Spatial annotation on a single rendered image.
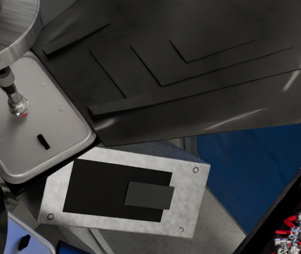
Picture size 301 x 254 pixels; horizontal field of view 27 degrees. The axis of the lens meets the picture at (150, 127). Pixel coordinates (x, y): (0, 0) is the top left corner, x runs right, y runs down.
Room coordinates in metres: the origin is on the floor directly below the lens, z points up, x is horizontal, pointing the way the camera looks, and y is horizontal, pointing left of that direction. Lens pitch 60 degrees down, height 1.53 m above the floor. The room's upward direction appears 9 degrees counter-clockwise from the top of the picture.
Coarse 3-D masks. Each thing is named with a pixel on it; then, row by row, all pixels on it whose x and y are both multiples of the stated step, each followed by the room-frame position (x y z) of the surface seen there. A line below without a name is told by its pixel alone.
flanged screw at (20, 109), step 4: (20, 96) 0.23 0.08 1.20; (8, 100) 0.22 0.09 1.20; (24, 100) 0.22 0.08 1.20; (8, 104) 0.22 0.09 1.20; (12, 104) 0.22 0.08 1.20; (16, 104) 0.22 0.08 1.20; (20, 104) 0.22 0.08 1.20; (24, 104) 0.22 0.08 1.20; (28, 104) 0.22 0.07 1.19; (12, 108) 0.22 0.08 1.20; (16, 108) 0.22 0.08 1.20; (20, 108) 0.22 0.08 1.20; (24, 108) 0.22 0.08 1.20; (28, 108) 0.22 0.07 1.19; (12, 112) 0.22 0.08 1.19; (16, 112) 0.22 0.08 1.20; (20, 112) 0.22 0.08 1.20; (24, 112) 0.22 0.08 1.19
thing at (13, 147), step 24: (24, 72) 0.26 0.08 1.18; (48, 72) 0.25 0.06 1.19; (0, 96) 0.24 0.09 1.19; (24, 96) 0.24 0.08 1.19; (48, 96) 0.24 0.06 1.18; (0, 120) 0.22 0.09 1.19; (24, 120) 0.22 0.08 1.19; (48, 120) 0.22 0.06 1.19; (72, 120) 0.21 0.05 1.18; (0, 144) 0.20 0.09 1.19; (24, 144) 0.20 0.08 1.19; (48, 144) 0.20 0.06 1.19; (72, 144) 0.20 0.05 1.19; (0, 168) 0.18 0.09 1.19; (24, 168) 0.18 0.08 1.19; (48, 168) 0.18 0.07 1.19
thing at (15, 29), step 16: (16, 0) 0.22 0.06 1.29; (32, 0) 0.22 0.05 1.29; (0, 16) 0.22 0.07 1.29; (16, 16) 0.21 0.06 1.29; (32, 16) 0.21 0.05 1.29; (0, 32) 0.21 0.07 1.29; (16, 32) 0.20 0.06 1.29; (32, 32) 0.21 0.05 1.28; (0, 48) 0.20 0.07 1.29; (16, 48) 0.20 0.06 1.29; (0, 64) 0.19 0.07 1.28
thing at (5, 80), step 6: (0, 72) 0.22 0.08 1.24; (6, 72) 0.22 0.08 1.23; (12, 72) 0.22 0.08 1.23; (0, 78) 0.22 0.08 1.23; (6, 78) 0.22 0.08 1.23; (12, 78) 0.22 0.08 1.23; (0, 84) 0.22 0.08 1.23; (6, 84) 0.22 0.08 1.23; (12, 84) 0.22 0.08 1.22; (6, 90) 0.22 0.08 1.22; (12, 90) 0.22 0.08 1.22; (12, 96) 0.22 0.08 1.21; (18, 96) 0.22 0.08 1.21; (12, 102) 0.22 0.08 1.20; (18, 102) 0.22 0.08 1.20
